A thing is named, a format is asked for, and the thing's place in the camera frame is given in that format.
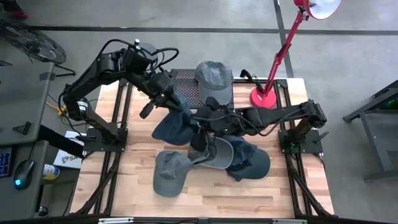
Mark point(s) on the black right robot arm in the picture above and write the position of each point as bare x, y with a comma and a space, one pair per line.
280, 115

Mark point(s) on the white yellow can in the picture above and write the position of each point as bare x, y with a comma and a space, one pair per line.
49, 171

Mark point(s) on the black metal side desk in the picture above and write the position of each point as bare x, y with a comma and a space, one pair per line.
377, 140

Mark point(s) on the black round knob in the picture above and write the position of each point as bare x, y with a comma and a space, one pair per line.
43, 211

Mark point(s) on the small black desk object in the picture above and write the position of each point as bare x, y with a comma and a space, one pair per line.
22, 128

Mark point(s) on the grey baseball cap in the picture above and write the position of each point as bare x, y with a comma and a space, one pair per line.
222, 154
171, 177
214, 77

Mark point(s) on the white cardboard box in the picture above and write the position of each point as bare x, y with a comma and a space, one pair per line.
66, 160

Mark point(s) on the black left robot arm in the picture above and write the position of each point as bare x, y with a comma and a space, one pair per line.
93, 74

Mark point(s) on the dark green baseball cap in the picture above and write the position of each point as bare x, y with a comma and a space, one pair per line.
258, 165

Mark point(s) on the dark grey desk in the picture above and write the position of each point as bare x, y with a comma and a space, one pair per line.
18, 205

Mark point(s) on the black bar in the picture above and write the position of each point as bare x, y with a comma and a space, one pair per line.
59, 141

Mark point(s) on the black floor fan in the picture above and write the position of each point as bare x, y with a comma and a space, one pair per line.
34, 46

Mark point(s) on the black computer mouse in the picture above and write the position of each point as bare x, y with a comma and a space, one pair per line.
24, 174

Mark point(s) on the person's leg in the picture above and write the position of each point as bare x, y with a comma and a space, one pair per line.
14, 11

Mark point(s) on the silver metal bracket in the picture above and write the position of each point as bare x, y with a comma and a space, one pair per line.
115, 220
289, 221

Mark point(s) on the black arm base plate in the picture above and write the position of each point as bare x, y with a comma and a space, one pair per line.
284, 146
91, 144

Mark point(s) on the black perforated metal stand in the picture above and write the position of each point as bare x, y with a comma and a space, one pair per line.
186, 87

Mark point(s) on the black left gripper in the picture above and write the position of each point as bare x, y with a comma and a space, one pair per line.
164, 98

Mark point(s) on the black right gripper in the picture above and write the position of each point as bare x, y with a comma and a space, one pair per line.
222, 119

